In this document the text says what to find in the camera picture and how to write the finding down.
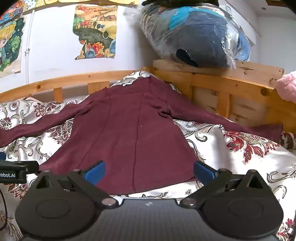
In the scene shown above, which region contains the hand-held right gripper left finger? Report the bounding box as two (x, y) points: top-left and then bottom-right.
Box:
(35, 160), (119, 207)

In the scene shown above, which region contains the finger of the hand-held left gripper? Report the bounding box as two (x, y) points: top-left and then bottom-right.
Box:
(0, 160), (40, 173)

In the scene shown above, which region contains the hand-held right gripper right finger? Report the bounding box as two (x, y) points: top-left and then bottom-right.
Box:
(179, 161), (271, 207)

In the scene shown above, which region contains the maroon sweater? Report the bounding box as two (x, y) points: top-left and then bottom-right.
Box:
(0, 76), (284, 194)

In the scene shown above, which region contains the clear plastic bag of clothes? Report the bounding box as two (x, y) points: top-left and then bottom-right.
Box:
(139, 3), (251, 69)

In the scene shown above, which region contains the floral satin blanket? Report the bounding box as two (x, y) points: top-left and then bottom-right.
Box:
(0, 71), (296, 241)

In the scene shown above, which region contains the pink plush cloth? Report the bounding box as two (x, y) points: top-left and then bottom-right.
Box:
(276, 71), (296, 103)

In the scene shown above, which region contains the black cable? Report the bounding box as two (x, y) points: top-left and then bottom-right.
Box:
(0, 186), (9, 224)

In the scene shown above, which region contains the wooden bed frame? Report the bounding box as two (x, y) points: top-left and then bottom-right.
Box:
(0, 66), (296, 133)

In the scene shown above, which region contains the white wall pipe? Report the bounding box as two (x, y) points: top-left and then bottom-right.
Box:
(24, 10), (36, 84)

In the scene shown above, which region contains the cartoon figure wall poster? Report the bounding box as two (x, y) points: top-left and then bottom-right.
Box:
(0, 17), (26, 78)

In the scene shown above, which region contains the colourful landscape wall poster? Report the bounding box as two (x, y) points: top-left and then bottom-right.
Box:
(73, 5), (118, 61)

